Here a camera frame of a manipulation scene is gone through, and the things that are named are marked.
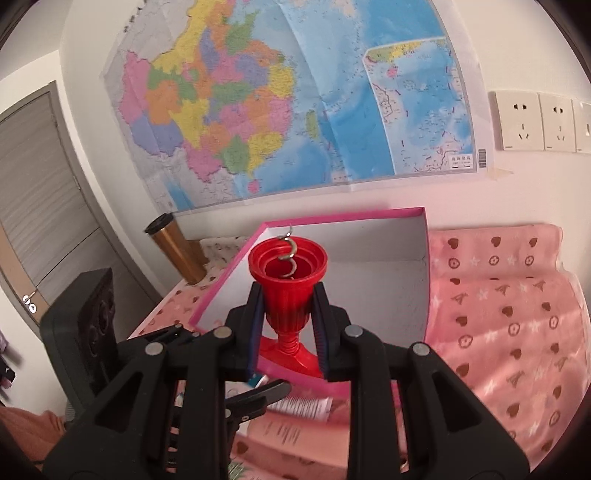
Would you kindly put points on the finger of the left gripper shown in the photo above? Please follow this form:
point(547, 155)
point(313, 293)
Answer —
point(246, 406)

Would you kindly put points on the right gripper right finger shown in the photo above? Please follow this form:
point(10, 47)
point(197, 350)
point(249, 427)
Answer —
point(412, 417)

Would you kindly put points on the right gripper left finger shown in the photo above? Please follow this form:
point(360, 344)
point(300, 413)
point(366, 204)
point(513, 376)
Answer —
point(164, 417)

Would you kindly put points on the pink cosmetic tube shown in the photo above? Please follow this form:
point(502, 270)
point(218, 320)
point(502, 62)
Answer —
point(296, 448)

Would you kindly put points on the red plastic goblet hook stand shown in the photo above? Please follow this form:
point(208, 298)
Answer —
point(287, 268)

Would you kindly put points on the white blue medicine box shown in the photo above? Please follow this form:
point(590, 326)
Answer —
point(303, 404)

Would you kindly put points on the grey door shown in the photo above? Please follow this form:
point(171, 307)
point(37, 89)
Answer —
point(52, 227)

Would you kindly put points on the pink patterned blanket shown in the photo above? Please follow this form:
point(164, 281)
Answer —
point(514, 327)

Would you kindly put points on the copper travel tumbler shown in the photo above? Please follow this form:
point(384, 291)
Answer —
point(167, 235)

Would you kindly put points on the pink cardboard box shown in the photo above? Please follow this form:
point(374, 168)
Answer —
point(378, 271)

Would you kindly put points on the colourful wall map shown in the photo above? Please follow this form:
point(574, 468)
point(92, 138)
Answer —
point(225, 101)

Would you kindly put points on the white wall socket left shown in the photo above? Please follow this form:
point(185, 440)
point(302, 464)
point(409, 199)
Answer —
point(519, 120)

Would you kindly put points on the white wall socket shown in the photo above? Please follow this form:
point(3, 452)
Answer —
point(582, 126)
point(519, 120)
point(558, 123)

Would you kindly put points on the white wall socket middle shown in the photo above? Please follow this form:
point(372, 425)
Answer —
point(558, 123)

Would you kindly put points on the white wall socket right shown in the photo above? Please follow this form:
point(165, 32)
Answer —
point(582, 126)

